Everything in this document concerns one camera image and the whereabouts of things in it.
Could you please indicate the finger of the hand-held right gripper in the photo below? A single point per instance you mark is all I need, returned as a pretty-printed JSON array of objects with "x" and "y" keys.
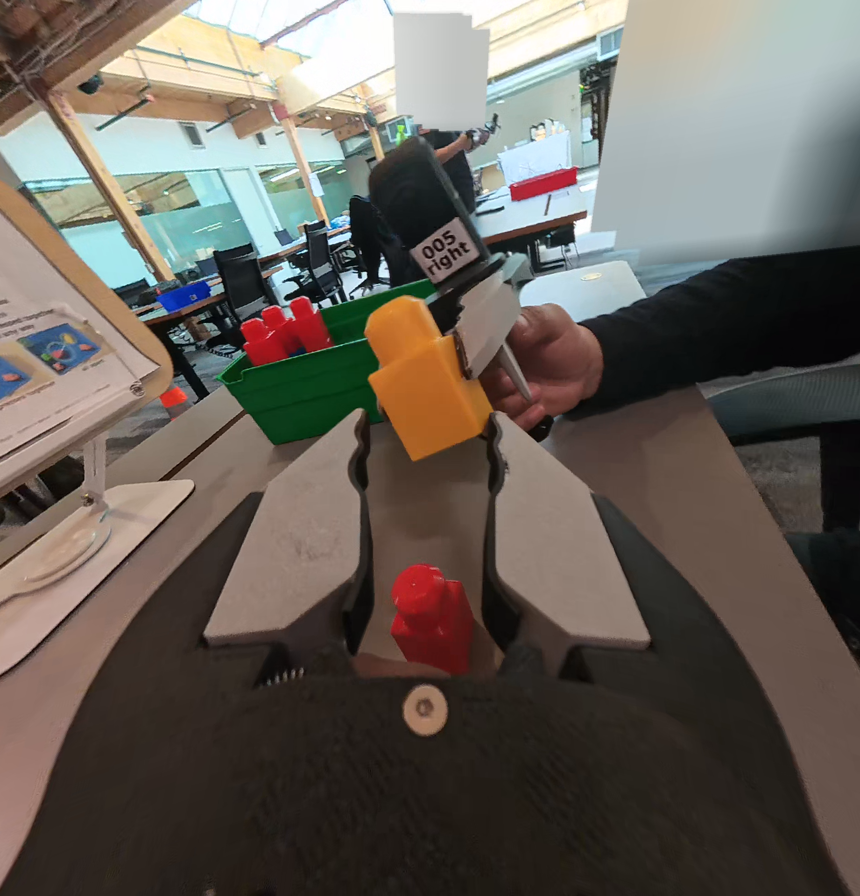
[
  {"x": 489, "y": 325},
  {"x": 518, "y": 375}
]

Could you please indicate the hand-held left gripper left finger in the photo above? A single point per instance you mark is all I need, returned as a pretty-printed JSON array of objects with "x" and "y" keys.
[{"x": 290, "y": 560}]

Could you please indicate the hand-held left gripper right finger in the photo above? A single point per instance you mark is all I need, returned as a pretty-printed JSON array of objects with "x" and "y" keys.
[{"x": 563, "y": 560}]

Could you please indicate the yellow mega block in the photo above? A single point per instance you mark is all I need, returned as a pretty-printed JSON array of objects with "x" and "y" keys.
[{"x": 423, "y": 385}]

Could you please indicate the person's right forearm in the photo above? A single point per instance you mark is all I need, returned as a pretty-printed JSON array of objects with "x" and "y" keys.
[{"x": 724, "y": 329}]

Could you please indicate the person's right hand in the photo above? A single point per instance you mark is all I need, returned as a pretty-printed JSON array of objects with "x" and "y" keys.
[{"x": 556, "y": 364}]

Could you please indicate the black office chair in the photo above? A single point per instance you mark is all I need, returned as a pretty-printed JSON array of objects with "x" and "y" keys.
[
  {"x": 245, "y": 280},
  {"x": 794, "y": 406},
  {"x": 321, "y": 259}
]

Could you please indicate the red plastic bin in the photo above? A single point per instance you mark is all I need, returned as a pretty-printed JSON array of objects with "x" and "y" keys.
[{"x": 545, "y": 184}]

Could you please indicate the green plastic bin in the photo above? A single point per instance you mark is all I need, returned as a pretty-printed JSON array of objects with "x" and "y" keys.
[{"x": 304, "y": 399}]

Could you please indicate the orange traffic cone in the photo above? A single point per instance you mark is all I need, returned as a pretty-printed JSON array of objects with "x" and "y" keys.
[{"x": 175, "y": 398}]

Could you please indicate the wooden document stand white base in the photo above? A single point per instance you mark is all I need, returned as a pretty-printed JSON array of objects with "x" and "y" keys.
[{"x": 66, "y": 553}]

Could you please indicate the blue plastic bin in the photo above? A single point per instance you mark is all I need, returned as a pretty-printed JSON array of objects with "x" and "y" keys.
[{"x": 185, "y": 296}]

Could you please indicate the laminated instruction sheet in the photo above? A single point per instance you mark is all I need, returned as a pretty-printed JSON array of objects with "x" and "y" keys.
[{"x": 38, "y": 371}]

